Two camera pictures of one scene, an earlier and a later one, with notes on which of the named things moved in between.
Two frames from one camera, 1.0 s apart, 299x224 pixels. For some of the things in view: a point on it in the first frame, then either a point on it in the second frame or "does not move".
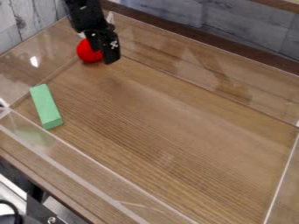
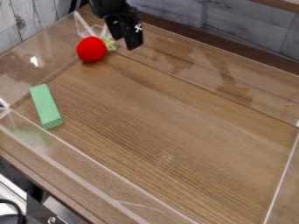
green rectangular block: (45, 106) does not move
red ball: (85, 52) does not move
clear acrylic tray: (177, 136) does not move
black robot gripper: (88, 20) -> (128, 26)
